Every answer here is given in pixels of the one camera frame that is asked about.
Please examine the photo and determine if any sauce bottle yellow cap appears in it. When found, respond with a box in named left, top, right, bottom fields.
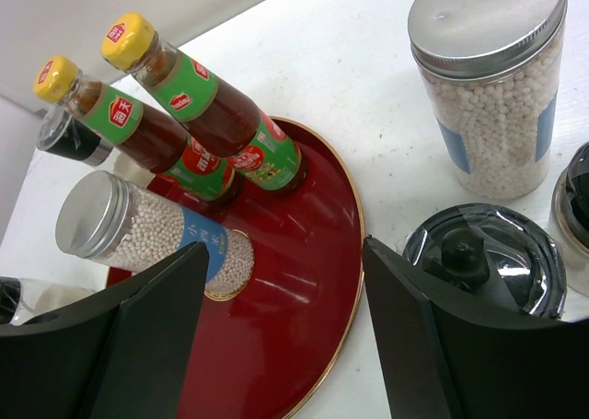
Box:
left=100, top=12, right=307, bottom=193
left=32, top=55, right=243, bottom=206

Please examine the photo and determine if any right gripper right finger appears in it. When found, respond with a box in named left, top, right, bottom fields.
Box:
left=363, top=237, right=588, bottom=418

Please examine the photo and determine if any dark-cap grinder jar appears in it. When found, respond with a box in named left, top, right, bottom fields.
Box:
left=402, top=203, right=567, bottom=320
left=1, top=276, right=97, bottom=326
left=35, top=103, right=156, bottom=190

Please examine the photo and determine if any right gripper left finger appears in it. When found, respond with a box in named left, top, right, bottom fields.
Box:
left=1, top=242, right=209, bottom=418

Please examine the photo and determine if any silver-lid spice jar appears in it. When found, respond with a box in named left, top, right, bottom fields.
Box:
left=55, top=170, right=255, bottom=300
left=408, top=0, right=568, bottom=200

